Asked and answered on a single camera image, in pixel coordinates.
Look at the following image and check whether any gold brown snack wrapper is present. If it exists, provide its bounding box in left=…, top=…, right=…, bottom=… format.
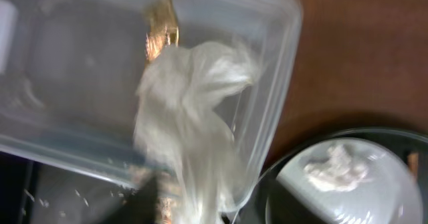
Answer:
left=143, top=0, right=179, bottom=63

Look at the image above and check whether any clear plastic bin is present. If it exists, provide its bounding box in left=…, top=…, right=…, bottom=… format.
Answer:
left=1, top=0, right=302, bottom=213

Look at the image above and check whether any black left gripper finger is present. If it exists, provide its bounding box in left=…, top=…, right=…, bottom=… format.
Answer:
left=98, top=175, right=159, bottom=224

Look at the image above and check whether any small white tissue piece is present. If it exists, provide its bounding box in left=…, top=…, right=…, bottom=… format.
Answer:
left=303, top=142, right=370, bottom=192

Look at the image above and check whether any black rectangular tray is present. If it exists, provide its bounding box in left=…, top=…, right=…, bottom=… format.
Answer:
left=1, top=153, right=140, bottom=224

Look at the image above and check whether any left wooden chopstick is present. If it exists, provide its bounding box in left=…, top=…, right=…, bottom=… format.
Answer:
left=407, top=152, right=419, bottom=181

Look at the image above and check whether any round black serving tray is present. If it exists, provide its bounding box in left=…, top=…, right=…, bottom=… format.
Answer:
left=229, top=127, right=427, bottom=223

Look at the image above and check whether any grey round plate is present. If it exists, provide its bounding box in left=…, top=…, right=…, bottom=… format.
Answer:
left=265, top=139, right=423, bottom=224

